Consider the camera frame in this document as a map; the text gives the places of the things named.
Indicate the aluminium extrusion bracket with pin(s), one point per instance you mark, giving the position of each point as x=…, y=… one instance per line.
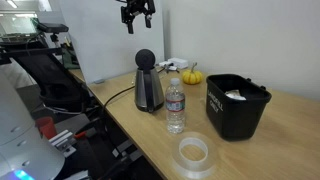
x=63, y=142

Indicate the black office chair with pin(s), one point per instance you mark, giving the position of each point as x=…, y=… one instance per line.
x=53, y=81

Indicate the clear tape roll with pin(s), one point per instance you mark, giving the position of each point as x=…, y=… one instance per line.
x=194, y=155

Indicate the white divider board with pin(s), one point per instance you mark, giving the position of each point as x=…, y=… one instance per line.
x=106, y=36

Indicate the dark green object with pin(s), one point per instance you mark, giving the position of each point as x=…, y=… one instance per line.
x=69, y=57

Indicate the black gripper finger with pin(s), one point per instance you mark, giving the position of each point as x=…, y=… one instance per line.
x=148, y=21
x=130, y=26

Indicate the steel electric kettle black lid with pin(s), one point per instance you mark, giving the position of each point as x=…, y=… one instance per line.
x=148, y=89

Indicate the crumpled white paper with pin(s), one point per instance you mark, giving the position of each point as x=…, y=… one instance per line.
x=235, y=95

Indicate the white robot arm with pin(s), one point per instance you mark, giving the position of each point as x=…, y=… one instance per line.
x=20, y=140

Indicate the small yellow pumpkin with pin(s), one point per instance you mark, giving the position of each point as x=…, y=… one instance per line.
x=192, y=77

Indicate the clear plastic water bottle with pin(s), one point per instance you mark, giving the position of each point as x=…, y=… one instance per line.
x=175, y=106

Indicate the black landfill bin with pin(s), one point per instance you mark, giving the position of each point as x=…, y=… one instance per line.
x=233, y=115

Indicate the red cup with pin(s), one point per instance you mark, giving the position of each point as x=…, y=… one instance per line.
x=46, y=127

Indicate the black camera on stand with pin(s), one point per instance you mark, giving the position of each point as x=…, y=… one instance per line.
x=52, y=27

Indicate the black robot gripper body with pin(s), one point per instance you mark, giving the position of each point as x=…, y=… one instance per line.
x=135, y=7

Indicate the small grey plug adapter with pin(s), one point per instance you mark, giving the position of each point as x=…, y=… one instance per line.
x=171, y=68

